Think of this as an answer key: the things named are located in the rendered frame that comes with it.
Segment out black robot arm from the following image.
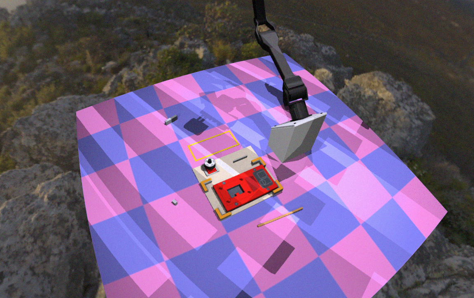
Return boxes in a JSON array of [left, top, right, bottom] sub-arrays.
[[252, 0, 312, 122]]

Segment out black wheel with grey hub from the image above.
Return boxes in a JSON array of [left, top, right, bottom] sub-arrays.
[[204, 158, 215, 170]]

